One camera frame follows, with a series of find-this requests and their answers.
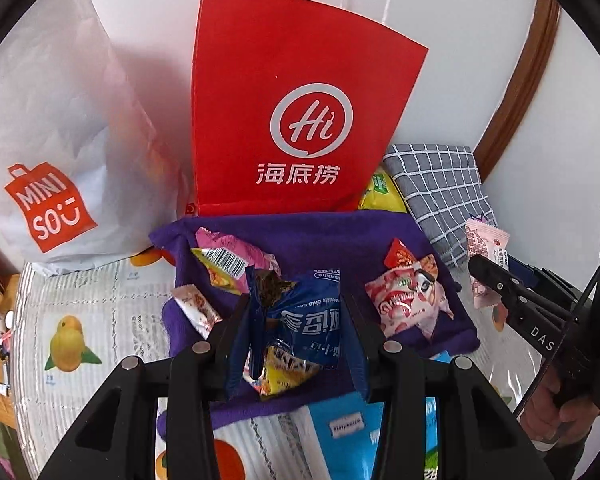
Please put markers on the purple towel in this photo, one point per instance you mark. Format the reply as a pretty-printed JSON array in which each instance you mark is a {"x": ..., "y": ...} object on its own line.
[{"x": 330, "y": 240}]

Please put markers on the small red candy packet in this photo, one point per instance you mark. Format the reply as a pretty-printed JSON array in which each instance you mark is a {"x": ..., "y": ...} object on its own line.
[{"x": 400, "y": 257}]

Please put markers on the white and pink snack packet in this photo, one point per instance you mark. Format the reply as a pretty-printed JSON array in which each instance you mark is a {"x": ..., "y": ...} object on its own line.
[{"x": 405, "y": 300}]

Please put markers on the person's right hand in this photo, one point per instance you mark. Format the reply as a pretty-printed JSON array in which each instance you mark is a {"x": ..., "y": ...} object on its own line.
[{"x": 545, "y": 420}]

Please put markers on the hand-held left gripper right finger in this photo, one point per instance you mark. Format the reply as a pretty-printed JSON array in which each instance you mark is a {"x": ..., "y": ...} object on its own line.
[{"x": 355, "y": 360}]

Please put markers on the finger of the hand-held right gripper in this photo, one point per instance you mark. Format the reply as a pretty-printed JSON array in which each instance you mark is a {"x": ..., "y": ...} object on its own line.
[
  {"x": 530, "y": 275},
  {"x": 490, "y": 270}
]

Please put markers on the grey checked cloth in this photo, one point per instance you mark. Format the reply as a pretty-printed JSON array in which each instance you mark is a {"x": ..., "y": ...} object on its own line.
[{"x": 430, "y": 185}]

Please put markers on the wooden door frame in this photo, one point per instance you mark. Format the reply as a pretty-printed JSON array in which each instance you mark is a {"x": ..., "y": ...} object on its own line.
[{"x": 525, "y": 85}]

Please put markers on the fruit printed tablecloth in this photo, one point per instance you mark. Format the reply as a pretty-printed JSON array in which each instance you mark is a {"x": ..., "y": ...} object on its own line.
[{"x": 105, "y": 300}]

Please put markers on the small red and white packet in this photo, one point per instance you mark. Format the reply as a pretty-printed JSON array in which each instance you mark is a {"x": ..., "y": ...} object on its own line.
[{"x": 191, "y": 209}]

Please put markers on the red paper bag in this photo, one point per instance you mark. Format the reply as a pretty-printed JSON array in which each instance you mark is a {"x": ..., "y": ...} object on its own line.
[{"x": 280, "y": 60}]

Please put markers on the light blue packet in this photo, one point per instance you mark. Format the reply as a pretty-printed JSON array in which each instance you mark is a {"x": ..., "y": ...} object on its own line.
[{"x": 345, "y": 435}]

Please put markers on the yellow snack bag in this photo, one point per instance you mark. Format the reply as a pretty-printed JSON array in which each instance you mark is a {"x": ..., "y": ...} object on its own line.
[{"x": 380, "y": 197}]

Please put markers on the small pink candy packet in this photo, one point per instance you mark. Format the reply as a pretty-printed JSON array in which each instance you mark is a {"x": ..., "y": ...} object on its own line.
[{"x": 195, "y": 307}]

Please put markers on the blue cookie packet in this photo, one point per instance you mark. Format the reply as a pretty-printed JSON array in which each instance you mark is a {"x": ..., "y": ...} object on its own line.
[{"x": 305, "y": 325}]

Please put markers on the pink and yellow snack packet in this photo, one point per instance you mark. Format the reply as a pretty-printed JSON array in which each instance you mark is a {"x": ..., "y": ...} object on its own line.
[{"x": 225, "y": 255}]

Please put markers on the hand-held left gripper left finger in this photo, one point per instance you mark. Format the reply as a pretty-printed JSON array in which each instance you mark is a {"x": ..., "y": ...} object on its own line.
[{"x": 237, "y": 355}]

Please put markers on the white paper bag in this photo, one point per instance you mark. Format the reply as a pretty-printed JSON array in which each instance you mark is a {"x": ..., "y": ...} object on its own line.
[{"x": 70, "y": 110}]

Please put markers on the pale pink snack packet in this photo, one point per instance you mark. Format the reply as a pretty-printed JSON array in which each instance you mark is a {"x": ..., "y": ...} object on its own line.
[{"x": 485, "y": 245}]

